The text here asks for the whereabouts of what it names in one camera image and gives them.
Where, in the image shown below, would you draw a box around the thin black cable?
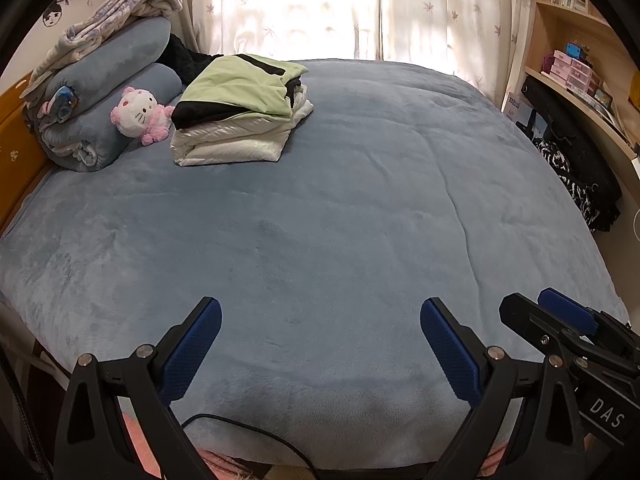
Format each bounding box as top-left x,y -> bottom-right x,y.
180,412 -> 326,480

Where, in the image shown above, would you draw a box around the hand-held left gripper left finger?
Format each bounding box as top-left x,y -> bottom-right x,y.
52,296 -> 223,480

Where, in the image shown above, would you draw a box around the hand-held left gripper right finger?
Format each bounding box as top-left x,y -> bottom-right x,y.
420,297 -> 586,480

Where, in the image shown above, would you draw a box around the wooden wall shelf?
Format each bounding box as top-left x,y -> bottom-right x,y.
500,0 -> 640,241

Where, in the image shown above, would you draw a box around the white shiny puffer jacket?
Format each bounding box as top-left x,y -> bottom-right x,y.
170,85 -> 315,167

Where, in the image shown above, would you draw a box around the green and black hooded jacket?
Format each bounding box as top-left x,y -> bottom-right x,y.
171,53 -> 308,131

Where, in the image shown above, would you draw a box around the small blue plush toy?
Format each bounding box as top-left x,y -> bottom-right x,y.
42,85 -> 81,123

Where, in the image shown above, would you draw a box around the black fuzzy garment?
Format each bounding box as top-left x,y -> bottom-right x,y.
160,34 -> 217,86

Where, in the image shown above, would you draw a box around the black hanging bag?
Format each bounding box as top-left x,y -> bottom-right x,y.
522,80 -> 623,233

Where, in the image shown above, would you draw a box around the stack of pink boxes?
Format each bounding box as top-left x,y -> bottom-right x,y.
542,50 -> 602,95

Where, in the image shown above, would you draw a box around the white leaf-print curtain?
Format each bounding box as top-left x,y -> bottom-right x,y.
380,0 -> 538,106
120,0 -> 381,61

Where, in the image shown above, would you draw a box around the light blue box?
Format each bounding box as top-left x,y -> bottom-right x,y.
525,107 -> 548,137

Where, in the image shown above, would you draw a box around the white printed box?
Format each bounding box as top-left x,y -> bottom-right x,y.
501,91 -> 533,123

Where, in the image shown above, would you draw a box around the black and white patterned cloth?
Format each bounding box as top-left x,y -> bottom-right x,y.
532,139 -> 601,222

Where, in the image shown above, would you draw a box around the black braided cable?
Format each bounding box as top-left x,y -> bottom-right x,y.
0,347 -> 51,480

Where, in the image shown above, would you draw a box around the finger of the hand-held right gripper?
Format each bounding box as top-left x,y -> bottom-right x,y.
537,287 -> 640,361
500,294 -> 588,361

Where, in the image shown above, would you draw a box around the floral print quilt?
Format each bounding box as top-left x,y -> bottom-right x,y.
29,0 -> 183,86

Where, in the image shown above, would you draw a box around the pink and white cat plush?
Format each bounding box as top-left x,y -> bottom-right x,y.
110,86 -> 176,147

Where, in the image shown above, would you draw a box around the orange wooden headboard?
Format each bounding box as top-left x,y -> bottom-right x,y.
0,72 -> 57,236

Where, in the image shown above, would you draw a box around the rolled blue blanket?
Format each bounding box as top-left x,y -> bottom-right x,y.
22,17 -> 183,173

